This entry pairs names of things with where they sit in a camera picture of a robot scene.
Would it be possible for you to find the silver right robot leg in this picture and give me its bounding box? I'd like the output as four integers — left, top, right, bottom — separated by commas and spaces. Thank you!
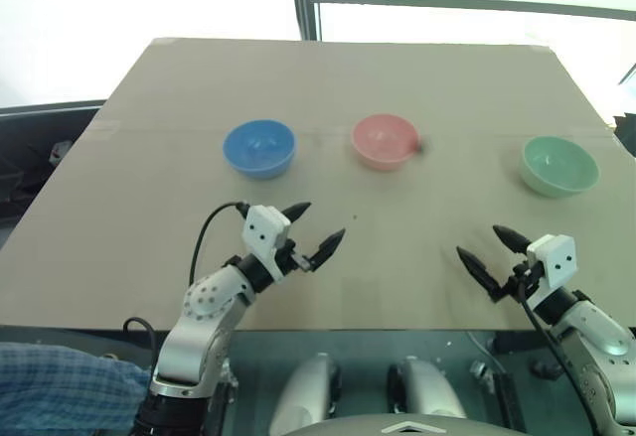
387, 355, 468, 421

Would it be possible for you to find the red bowl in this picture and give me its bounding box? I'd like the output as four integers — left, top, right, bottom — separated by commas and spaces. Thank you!
350, 113, 420, 172

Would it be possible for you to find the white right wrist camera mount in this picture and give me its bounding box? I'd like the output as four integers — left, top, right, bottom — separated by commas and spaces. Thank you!
525, 233, 579, 291

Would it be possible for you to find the dark window frame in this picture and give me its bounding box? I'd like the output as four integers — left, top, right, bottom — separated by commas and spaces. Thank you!
296, 0, 636, 43

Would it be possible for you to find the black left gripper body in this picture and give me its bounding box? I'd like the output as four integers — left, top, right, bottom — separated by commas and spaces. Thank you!
277, 238, 313, 274

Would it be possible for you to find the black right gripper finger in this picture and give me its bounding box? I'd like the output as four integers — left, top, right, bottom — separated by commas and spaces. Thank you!
455, 245, 504, 305
492, 224, 533, 255

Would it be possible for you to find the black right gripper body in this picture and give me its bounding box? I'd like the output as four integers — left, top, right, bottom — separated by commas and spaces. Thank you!
498, 254, 546, 303

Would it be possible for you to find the grey robot torso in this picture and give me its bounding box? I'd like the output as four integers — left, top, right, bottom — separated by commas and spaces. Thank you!
281, 411, 514, 436

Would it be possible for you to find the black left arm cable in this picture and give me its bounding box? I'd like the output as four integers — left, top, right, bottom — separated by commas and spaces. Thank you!
188, 200, 250, 289

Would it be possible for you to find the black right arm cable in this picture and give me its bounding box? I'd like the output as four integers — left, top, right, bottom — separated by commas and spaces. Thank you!
515, 276, 600, 436

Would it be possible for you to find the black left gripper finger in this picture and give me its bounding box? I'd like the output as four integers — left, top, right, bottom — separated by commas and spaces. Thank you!
282, 201, 313, 224
302, 227, 348, 272

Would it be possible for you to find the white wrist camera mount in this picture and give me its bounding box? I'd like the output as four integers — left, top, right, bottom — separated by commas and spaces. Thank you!
241, 205, 292, 286
525, 233, 579, 291

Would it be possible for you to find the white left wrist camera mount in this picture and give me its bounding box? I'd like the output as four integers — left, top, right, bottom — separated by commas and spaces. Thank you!
241, 205, 292, 286

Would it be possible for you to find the silver robot leg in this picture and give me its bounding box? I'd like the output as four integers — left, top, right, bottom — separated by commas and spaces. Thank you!
269, 353, 344, 436
387, 355, 468, 421

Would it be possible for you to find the thin black floor cable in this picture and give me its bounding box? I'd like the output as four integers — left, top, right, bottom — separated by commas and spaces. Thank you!
122, 317, 161, 363

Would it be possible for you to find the blue checked cloth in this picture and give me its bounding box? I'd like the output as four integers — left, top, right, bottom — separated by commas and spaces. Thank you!
0, 343, 152, 436

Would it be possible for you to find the black bar under table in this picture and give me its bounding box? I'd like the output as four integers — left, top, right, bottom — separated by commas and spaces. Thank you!
490, 369, 529, 435

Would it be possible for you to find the green bowl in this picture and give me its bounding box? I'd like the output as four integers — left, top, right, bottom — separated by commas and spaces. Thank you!
519, 136, 600, 200

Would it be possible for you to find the brown cardboard table cover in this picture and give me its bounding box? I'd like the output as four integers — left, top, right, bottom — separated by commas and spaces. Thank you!
0, 37, 636, 332

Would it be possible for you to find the silver left robot leg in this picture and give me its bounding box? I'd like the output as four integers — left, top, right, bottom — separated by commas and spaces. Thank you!
269, 353, 344, 436

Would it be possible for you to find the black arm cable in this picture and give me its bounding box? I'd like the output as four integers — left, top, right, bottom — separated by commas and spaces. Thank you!
188, 200, 250, 289
515, 276, 600, 436

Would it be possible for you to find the blue bowl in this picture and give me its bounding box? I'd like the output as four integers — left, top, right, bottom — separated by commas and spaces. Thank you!
222, 118, 298, 182

